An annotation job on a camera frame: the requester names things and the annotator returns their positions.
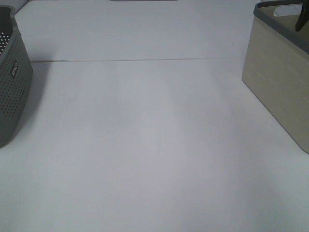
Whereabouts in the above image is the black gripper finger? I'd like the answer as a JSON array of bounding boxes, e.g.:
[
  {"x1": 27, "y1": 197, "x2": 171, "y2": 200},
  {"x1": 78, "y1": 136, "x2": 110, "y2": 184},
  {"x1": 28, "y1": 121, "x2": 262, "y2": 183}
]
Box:
[{"x1": 295, "y1": 0, "x2": 309, "y2": 32}]

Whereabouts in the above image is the beige bin with grey rim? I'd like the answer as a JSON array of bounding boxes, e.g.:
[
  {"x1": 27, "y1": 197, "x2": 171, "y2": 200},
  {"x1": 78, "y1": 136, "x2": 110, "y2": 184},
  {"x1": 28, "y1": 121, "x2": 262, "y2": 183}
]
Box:
[{"x1": 242, "y1": 0, "x2": 309, "y2": 152}]

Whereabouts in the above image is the grey perforated plastic basket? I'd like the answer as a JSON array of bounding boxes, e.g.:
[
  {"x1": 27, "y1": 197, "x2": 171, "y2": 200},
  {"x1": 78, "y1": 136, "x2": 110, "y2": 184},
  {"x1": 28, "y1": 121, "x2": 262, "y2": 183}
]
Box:
[{"x1": 0, "y1": 5, "x2": 33, "y2": 147}]

